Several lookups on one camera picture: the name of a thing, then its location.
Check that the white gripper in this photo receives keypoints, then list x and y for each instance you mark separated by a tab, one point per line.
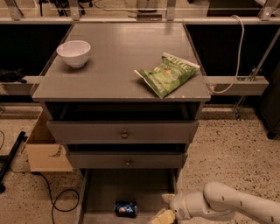
177	205

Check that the white ceramic bowl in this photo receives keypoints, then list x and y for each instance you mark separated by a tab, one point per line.
74	53

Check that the brown cardboard box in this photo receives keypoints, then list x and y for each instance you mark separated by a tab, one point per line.
44	154

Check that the green chip bag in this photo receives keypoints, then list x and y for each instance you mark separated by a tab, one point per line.
172	73

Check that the grey drawer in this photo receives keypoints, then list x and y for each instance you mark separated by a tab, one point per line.
103	188
123	132
122	160

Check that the grey middle drawer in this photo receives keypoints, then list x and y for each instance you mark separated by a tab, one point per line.
122	160

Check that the black object on rail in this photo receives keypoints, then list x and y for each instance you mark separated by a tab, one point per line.
11	76

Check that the grey top drawer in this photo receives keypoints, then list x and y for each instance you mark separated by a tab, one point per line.
123	132

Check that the grey drawer cabinet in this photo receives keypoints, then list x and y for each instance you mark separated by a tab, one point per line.
108	89

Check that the blue pepsi can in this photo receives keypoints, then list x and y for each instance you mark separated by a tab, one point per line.
126	208

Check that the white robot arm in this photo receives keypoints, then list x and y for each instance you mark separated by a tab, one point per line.
216	202

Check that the black stand leg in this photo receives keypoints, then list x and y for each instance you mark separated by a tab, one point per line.
5	160

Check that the grey bottom drawer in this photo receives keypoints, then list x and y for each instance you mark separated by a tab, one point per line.
103	188

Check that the grey metal rail frame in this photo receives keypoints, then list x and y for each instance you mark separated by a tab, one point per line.
26	12

